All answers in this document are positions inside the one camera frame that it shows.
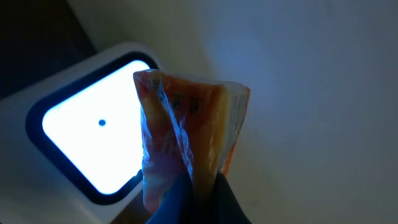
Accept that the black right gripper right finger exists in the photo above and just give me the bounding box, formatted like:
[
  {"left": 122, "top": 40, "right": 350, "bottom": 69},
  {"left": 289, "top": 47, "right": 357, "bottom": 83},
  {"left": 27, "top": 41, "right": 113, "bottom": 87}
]
[{"left": 214, "top": 173, "right": 251, "bottom": 224}]

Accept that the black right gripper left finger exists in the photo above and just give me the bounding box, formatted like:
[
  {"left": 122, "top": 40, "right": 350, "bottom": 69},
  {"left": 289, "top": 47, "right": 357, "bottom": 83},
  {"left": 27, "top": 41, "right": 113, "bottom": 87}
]
[{"left": 146, "top": 174, "right": 193, "bottom": 224}]

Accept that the small orange box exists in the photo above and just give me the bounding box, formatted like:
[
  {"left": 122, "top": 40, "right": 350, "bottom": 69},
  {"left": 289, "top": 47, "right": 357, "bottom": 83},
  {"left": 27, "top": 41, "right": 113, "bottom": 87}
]
[{"left": 133, "top": 70, "right": 251, "bottom": 213}]

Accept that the white barcode scanner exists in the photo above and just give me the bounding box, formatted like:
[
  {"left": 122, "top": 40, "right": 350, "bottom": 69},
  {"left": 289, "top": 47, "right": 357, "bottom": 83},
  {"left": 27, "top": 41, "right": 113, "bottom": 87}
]
[{"left": 1, "top": 42, "right": 162, "bottom": 223}]

